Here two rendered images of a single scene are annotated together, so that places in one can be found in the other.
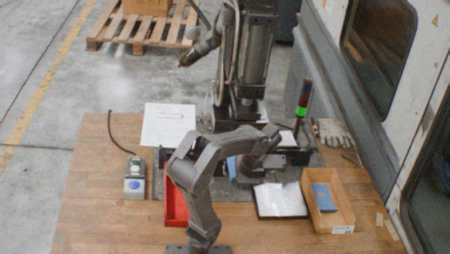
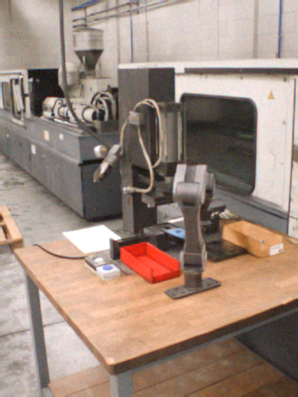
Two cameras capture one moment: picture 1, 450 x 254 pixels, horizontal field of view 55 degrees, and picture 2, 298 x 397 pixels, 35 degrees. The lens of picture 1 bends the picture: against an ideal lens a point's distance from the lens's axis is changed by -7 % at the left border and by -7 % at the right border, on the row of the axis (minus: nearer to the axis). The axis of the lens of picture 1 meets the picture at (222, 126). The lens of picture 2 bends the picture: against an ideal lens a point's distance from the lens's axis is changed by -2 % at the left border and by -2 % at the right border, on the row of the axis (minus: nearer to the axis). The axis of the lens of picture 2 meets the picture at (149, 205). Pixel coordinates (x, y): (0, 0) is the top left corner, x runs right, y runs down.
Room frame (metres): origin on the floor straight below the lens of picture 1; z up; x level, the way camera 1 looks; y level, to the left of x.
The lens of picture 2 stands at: (-0.50, 0.67, 1.65)
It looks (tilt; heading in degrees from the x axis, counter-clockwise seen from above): 16 degrees down; 340
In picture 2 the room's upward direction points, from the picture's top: 1 degrees counter-clockwise
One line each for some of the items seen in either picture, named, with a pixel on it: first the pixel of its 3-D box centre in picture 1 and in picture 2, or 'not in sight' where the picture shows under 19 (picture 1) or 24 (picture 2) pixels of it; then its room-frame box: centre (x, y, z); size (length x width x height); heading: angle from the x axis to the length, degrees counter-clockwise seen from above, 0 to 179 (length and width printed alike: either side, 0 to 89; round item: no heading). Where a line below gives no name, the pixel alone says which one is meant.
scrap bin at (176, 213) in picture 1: (182, 193); (149, 261); (1.09, 0.10, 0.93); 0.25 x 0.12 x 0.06; 10
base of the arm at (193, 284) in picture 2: (198, 246); (192, 278); (0.86, 0.02, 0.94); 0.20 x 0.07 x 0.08; 100
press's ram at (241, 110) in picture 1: (240, 80); (157, 169); (1.35, -0.04, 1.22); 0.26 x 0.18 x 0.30; 10
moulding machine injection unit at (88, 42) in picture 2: not in sight; (85, 73); (5.67, -0.74, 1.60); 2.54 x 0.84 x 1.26; 6
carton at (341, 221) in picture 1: (327, 200); (252, 238); (1.14, -0.39, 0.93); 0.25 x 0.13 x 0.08; 10
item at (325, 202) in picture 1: (323, 196); not in sight; (1.17, -0.38, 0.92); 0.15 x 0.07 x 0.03; 8
